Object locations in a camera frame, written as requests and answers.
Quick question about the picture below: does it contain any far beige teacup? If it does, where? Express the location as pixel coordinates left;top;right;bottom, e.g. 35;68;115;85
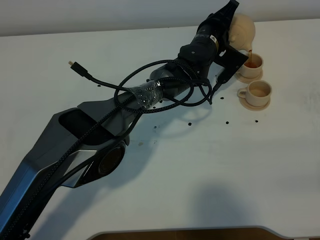
236;52;264;79

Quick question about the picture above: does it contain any near beige cup saucer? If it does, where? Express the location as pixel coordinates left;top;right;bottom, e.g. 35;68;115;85
239;98;271;112

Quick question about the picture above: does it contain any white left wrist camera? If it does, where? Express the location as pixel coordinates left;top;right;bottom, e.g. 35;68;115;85
215;68;225;83

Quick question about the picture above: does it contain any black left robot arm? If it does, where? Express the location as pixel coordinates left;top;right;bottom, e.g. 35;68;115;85
0;0;247;240

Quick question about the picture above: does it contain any far beige cup saucer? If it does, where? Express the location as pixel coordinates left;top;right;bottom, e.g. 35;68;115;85
235;70;263;84

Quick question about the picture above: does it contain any near beige teacup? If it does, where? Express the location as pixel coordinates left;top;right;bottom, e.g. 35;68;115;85
237;80;272;108

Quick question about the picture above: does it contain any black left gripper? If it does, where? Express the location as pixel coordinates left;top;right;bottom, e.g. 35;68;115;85
206;0;248;83

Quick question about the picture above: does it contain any beige teacup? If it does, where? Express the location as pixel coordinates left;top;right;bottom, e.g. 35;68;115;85
237;80;272;108
236;52;264;79

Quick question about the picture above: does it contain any beige ceramic teapot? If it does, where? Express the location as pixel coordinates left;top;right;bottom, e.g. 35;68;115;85
228;13;256;52

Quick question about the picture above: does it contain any loose black plug cable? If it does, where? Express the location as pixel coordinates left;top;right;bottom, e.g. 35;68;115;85
68;60;213;137

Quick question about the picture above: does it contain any beige cup saucer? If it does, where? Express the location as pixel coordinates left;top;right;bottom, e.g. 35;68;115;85
235;70;263;84
239;98;271;112

